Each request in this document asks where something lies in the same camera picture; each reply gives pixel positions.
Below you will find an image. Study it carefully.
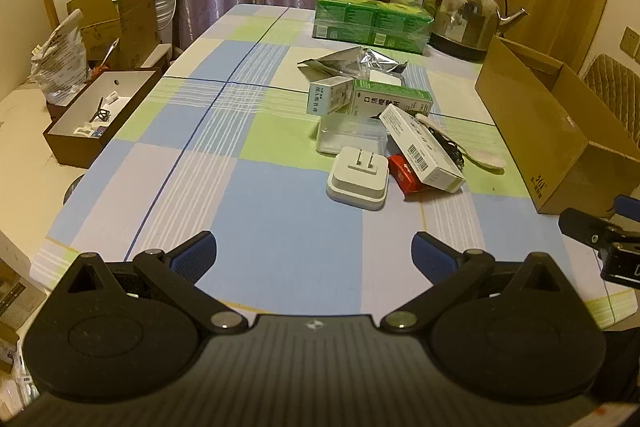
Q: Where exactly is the white bucket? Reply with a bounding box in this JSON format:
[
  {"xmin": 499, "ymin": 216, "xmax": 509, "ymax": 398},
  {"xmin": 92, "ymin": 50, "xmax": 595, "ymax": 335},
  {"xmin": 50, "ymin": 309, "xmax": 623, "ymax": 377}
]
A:
[{"xmin": 152, "ymin": 0, "xmax": 181, "ymax": 44}]

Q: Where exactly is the silver green foil bag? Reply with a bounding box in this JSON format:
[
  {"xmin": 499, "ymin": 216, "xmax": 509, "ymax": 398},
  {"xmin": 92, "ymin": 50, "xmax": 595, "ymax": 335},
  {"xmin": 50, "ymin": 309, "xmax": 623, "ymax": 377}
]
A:
[{"xmin": 296, "ymin": 47, "xmax": 407, "ymax": 80}]

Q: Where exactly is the long white barcode box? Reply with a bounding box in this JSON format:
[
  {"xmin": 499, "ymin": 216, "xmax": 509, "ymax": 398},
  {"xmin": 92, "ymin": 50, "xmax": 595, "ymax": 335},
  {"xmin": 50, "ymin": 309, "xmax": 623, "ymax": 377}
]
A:
[{"xmin": 378, "ymin": 103, "xmax": 467, "ymax": 194}]

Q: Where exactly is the open brown carton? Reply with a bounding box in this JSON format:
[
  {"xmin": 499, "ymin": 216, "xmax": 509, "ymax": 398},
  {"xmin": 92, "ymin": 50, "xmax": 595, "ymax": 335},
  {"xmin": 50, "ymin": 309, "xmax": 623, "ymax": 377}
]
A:
[{"xmin": 67, "ymin": 0, "xmax": 162, "ymax": 68}]

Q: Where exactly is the green tissue multipack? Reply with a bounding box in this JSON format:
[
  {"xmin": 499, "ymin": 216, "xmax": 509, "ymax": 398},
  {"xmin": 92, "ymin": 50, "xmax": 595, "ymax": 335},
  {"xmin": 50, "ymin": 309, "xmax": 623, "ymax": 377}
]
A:
[{"xmin": 312, "ymin": 0, "xmax": 433, "ymax": 54}]

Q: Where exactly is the beige wall socket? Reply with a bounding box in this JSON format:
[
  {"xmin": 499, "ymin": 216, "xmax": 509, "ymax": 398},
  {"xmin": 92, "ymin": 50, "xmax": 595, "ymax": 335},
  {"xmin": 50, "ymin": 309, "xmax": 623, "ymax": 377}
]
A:
[{"xmin": 620, "ymin": 25, "xmax": 640, "ymax": 54}]

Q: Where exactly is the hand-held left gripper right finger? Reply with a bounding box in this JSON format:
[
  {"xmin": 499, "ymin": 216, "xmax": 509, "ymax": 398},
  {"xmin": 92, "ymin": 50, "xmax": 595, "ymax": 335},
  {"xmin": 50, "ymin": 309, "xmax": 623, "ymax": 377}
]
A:
[{"xmin": 380, "ymin": 231, "xmax": 566, "ymax": 335}]

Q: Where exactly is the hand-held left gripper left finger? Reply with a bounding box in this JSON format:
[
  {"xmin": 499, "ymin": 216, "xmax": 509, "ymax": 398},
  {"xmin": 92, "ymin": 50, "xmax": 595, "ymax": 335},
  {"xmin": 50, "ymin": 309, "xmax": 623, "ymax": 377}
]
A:
[{"xmin": 65, "ymin": 231, "xmax": 249, "ymax": 335}]

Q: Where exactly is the white plug adapter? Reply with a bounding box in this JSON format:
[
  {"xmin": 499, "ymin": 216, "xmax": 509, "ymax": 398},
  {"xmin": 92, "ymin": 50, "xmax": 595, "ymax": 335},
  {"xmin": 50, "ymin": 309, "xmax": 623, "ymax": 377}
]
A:
[{"xmin": 326, "ymin": 146, "xmax": 390, "ymax": 211}]

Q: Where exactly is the white printed plastic bag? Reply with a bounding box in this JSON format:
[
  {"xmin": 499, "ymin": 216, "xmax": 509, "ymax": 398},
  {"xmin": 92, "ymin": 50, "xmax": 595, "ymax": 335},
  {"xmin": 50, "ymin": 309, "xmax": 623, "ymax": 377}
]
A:
[{"xmin": 31, "ymin": 9, "xmax": 91, "ymax": 105}]

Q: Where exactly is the red candy packet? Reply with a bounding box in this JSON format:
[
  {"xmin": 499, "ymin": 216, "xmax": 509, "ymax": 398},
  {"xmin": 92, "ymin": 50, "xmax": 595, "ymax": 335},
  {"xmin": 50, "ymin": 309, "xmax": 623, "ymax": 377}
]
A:
[{"xmin": 387, "ymin": 154, "xmax": 431, "ymax": 198}]

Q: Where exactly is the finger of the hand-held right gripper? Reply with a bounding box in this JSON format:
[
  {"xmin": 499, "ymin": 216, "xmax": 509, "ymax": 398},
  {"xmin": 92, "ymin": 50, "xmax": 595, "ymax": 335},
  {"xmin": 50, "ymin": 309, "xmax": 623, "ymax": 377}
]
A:
[
  {"xmin": 558, "ymin": 207, "xmax": 611, "ymax": 254},
  {"xmin": 614, "ymin": 194, "xmax": 640, "ymax": 220}
]

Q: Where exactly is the steel electric kettle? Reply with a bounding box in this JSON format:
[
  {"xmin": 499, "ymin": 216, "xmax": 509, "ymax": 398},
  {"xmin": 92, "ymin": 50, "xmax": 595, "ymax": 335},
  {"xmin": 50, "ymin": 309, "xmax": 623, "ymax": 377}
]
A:
[{"xmin": 416, "ymin": 0, "xmax": 530, "ymax": 62}]

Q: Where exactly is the checked tablecloth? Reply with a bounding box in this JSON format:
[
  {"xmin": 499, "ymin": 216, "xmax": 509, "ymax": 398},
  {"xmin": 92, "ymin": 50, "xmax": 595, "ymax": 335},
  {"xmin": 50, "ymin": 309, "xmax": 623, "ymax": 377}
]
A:
[{"xmin": 32, "ymin": 3, "xmax": 621, "ymax": 333}]

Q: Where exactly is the brown tray box white inside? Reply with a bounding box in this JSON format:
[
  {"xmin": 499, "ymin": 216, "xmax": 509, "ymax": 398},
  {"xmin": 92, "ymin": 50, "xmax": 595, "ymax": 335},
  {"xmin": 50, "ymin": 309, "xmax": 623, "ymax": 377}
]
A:
[{"xmin": 42, "ymin": 68, "xmax": 165, "ymax": 168}]

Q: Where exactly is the small white green medicine box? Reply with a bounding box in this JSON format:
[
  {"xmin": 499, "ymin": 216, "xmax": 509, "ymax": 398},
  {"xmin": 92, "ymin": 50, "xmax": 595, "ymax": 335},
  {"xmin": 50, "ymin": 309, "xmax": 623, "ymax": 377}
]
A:
[{"xmin": 307, "ymin": 76, "xmax": 356, "ymax": 116}]

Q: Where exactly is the white plastic spoon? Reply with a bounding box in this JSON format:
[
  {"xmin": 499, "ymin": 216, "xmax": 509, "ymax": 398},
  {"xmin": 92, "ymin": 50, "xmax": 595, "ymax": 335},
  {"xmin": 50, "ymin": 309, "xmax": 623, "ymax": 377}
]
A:
[{"xmin": 415, "ymin": 113, "xmax": 507, "ymax": 170}]

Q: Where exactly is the brown cardboard box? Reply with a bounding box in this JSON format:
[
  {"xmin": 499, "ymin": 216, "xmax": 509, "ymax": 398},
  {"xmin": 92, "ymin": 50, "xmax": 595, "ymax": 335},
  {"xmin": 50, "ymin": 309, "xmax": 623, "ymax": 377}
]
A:
[{"xmin": 474, "ymin": 34, "xmax": 640, "ymax": 217}]

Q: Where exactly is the clear plastic box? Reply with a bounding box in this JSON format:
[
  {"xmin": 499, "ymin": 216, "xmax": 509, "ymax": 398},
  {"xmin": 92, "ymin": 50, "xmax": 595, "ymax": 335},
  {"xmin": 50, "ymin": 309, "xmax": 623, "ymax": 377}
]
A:
[{"xmin": 315, "ymin": 113, "xmax": 390, "ymax": 156}]

